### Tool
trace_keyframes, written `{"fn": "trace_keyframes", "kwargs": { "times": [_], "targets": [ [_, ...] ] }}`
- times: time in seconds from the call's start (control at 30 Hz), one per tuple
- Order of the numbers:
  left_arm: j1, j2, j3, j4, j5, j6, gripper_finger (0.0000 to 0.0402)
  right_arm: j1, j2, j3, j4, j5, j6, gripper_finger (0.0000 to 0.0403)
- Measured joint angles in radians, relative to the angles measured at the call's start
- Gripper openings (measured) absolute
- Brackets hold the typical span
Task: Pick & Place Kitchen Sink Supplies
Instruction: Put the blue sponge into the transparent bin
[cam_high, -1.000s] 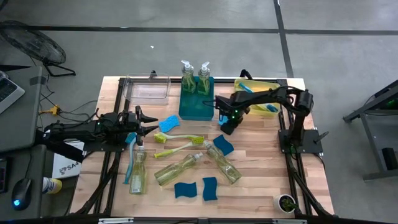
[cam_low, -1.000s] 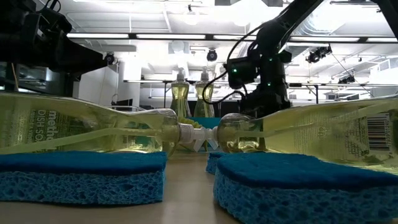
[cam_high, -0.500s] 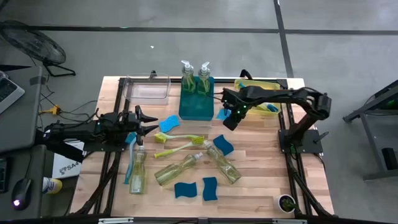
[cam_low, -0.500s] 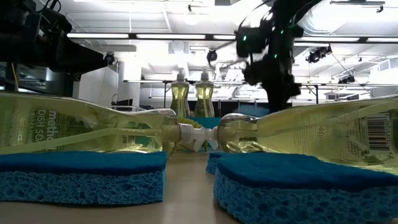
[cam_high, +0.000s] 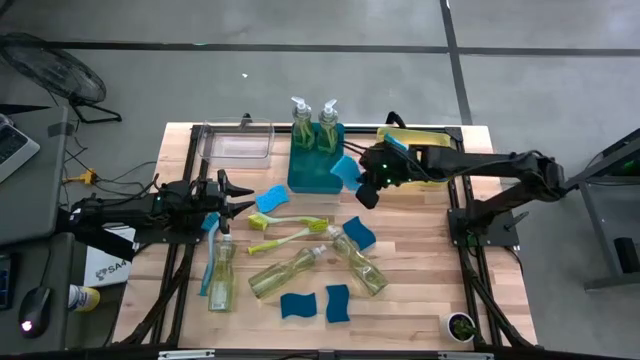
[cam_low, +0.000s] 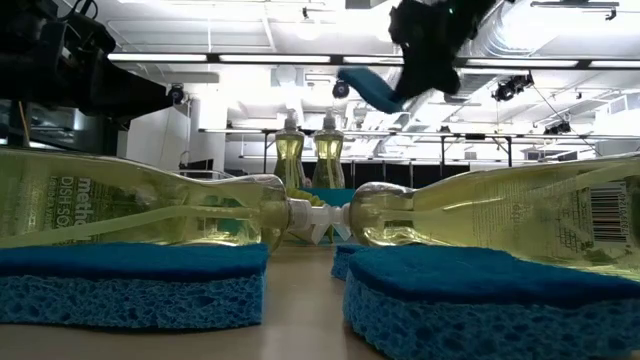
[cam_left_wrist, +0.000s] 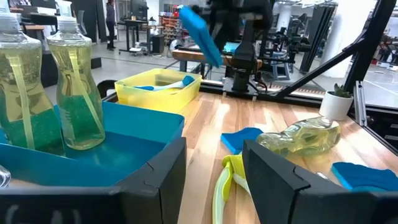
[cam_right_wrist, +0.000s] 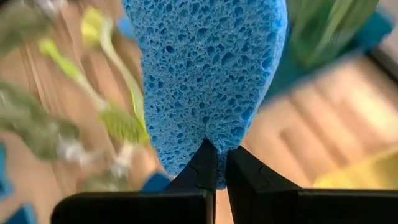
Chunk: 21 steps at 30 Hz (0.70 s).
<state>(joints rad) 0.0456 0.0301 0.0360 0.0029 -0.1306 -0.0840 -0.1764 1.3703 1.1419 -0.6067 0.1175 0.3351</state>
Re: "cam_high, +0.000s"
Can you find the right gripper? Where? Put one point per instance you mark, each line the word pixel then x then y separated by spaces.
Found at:
pixel 382 167

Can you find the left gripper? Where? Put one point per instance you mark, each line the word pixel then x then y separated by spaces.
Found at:
pixel 207 200

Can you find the small blue dish brush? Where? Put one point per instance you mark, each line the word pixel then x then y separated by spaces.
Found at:
pixel 395 141

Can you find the blue scrub sponge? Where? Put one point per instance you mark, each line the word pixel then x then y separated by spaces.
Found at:
pixel 345 170
pixel 298 305
pixel 272 199
pixel 337 303
pixel 359 233

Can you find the white green dish brush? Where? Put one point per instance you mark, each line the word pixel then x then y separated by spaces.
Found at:
pixel 259 221

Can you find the yellow-green dish brush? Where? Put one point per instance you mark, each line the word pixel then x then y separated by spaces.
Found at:
pixel 280 242

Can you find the clear green soap pump bottle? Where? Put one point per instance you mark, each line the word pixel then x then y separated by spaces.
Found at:
pixel 280 274
pixel 303 132
pixel 221 280
pixel 360 265
pixel 328 135

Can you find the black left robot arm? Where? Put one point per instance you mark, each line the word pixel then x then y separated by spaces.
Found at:
pixel 125 210

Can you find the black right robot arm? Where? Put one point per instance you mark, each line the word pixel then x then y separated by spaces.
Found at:
pixel 500 162

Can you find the clear plastic bin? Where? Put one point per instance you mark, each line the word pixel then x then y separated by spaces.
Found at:
pixel 235 150

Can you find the yellow translucent plastic bin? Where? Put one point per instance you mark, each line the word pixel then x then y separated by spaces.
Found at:
pixel 430 136

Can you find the long light-blue dish brush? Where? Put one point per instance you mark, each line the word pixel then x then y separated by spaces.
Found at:
pixel 209 265

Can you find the teal plastic bin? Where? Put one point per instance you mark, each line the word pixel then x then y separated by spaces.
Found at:
pixel 312 175

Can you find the white cardboard box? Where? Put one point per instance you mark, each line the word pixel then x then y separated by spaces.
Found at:
pixel 107 267

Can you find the white yellow spray can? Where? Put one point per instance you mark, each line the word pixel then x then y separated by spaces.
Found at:
pixel 85 298

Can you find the plant in white pot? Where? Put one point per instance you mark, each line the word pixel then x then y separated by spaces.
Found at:
pixel 459 327

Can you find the dark grey desk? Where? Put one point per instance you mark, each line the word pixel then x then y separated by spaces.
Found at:
pixel 50 260

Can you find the black metal beam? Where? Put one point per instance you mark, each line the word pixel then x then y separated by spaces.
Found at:
pixel 575 181

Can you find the black floor fan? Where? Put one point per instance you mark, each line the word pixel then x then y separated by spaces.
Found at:
pixel 55 70

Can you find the black computer mouse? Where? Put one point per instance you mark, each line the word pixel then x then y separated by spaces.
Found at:
pixel 35 310

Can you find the grey laptop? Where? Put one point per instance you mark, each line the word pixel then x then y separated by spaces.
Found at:
pixel 12 145

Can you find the grey side table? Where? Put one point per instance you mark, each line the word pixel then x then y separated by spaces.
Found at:
pixel 607 225

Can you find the black keyboard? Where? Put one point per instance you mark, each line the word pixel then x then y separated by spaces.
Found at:
pixel 4 282

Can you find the black box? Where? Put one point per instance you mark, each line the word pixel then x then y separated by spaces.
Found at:
pixel 627 255

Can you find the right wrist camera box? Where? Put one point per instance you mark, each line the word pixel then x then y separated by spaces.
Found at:
pixel 367 197

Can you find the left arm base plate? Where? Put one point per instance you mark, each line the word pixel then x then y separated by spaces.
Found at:
pixel 150 237

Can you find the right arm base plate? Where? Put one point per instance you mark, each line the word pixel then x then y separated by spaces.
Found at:
pixel 502 227

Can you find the silver metal bracket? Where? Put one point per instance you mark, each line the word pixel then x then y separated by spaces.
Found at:
pixel 465 356
pixel 186 354

